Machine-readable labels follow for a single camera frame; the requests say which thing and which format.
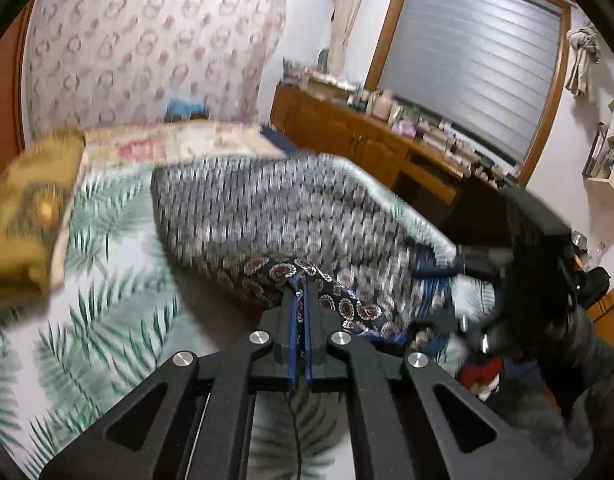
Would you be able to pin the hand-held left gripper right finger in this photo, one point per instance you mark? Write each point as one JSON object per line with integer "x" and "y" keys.
{"x": 309, "y": 340}

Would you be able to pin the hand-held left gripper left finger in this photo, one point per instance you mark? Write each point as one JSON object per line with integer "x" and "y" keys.
{"x": 293, "y": 332}

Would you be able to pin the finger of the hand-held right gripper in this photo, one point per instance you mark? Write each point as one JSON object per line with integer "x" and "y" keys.
{"x": 467, "y": 262}
{"x": 452, "y": 327}

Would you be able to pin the navy patterned satin pajama top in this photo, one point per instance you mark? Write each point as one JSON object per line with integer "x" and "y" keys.
{"x": 267, "y": 210}

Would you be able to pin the person's right forearm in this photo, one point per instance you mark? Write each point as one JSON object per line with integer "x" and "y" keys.
{"x": 587, "y": 385}

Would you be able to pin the red cloth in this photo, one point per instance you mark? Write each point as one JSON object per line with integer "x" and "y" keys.
{"x": 479, "y": 375}

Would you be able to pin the purple plastic item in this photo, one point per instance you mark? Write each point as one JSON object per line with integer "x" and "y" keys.
{"x": 406, "y": 125}

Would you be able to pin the pink bottle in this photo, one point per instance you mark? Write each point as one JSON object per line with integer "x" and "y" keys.
{"x": 383, "y": 105}

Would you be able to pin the wooden sideboard cabinet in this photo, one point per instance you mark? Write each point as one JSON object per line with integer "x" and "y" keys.
{"x": 337, "y": 130}

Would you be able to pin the palm leaf print sheet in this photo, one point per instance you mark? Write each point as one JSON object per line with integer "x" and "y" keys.
{"x": 112, "y": 285}

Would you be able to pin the navy bed sheet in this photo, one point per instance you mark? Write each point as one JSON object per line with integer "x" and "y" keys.
{"x": 282, "y": 142}

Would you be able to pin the grey window blind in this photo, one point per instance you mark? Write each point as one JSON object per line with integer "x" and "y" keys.
{"x": 467, "y": 60}

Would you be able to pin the floral blanket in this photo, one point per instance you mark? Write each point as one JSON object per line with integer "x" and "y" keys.
{"x": 187, "y": 145}

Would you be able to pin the hanging beige cloth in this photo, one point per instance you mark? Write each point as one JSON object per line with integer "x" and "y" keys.
{"x": 584, "y": 60}

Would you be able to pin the teal cloth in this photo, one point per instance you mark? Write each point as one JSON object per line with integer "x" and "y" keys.
{"x": 187, "y": 107}

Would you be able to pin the patterned cushion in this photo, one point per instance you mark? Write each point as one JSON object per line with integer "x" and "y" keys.
{"x": 294, "y": 71}

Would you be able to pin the beige tied curtain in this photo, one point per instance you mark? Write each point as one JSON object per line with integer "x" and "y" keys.
{"x": 349, "y": 20}

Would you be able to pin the yellow patterned folded blanket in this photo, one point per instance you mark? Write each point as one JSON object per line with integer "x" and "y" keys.
{"x": 27, "y": 210}

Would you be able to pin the circle print sheer curtain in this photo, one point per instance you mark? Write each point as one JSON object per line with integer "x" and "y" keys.
{"x": 137, "y": 35}

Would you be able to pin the wooden louvered wardrobe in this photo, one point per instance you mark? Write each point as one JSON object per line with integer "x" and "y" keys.
{"x": 2, "y": 90}

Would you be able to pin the white wall shelf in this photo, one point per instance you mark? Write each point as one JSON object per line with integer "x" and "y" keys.
{"x": 612, "y": 150}

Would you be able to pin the wooden window frame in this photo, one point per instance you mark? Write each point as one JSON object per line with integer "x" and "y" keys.
{"x": 387, "y": 35}

